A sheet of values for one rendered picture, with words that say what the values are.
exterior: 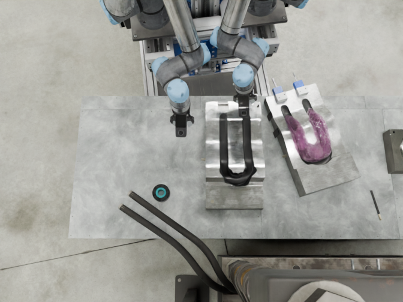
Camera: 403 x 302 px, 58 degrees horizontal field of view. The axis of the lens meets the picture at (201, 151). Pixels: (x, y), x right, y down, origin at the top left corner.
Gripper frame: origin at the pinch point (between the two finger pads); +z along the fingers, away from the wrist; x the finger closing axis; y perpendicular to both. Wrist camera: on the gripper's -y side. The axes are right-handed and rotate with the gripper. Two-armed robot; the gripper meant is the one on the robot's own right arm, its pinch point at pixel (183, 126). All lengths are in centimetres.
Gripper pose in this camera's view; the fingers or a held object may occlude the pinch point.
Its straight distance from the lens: 162.4
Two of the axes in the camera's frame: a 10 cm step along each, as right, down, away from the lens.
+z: 0.1, 2.6, 9.7
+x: -10.0, 0.0, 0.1
